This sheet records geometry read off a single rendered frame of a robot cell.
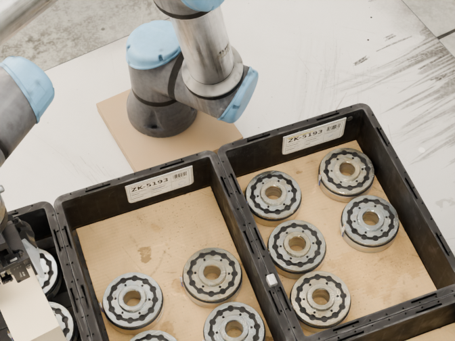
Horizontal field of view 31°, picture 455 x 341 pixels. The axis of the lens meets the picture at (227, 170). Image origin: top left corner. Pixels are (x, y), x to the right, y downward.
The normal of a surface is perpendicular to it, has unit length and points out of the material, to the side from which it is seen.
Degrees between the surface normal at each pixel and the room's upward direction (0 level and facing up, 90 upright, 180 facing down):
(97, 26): 0
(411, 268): 0
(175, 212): 0
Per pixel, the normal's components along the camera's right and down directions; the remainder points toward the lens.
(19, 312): -0.01, -0.53
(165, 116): 0.15, 0.63
